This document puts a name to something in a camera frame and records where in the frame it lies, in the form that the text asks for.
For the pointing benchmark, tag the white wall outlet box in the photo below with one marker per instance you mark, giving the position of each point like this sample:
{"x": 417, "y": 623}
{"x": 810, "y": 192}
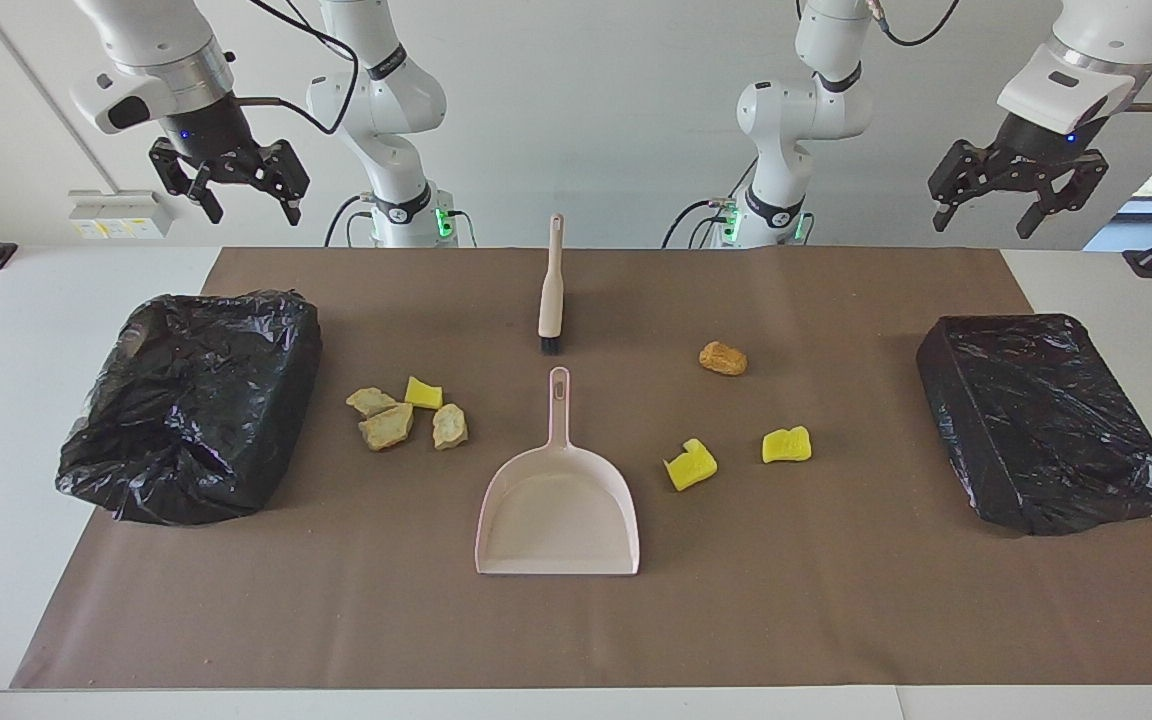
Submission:
{"x": 121, "y": 213}

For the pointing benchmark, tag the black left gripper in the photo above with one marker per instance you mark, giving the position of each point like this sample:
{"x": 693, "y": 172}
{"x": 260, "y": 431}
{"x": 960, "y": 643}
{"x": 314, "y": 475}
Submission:
{"x": 1036, "y": 148}

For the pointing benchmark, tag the brown paper table mat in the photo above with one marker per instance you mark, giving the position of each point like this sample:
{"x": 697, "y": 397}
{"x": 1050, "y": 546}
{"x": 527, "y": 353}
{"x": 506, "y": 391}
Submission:
{"x": 576, "y": 620}

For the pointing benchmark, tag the notched yellow sponge piece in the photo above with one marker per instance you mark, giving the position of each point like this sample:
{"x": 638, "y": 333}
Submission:
{"x": 688, "y": 468}

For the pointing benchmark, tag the beige plastic dustpan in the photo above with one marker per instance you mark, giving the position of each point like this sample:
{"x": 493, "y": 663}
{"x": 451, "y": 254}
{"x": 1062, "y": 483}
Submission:
{"x": 556, "y": 510}

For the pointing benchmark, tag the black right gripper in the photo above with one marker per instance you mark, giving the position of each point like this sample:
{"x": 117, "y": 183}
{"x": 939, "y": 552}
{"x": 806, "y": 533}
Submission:
{"x": 221, "y": 135}

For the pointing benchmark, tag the smooth black bag lined bin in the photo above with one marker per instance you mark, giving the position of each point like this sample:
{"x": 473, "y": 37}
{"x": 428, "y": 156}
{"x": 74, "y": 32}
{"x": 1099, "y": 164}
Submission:
{"x": 1046, "y": 420}

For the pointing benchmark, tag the beige hand brush black bristles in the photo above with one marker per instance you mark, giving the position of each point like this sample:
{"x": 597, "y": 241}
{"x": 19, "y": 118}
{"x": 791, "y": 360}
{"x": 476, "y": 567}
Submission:
{"x": 550, "y": 300}

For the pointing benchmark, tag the crumpled black bag lined bin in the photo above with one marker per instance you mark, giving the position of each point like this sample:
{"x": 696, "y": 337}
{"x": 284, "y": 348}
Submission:
{"x": 196, "y": 410}

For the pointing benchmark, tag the small yellow sponge wedge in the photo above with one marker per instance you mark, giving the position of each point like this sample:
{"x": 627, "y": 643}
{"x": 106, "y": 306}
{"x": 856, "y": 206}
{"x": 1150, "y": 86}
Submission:
{"x": 423, "y": 394}

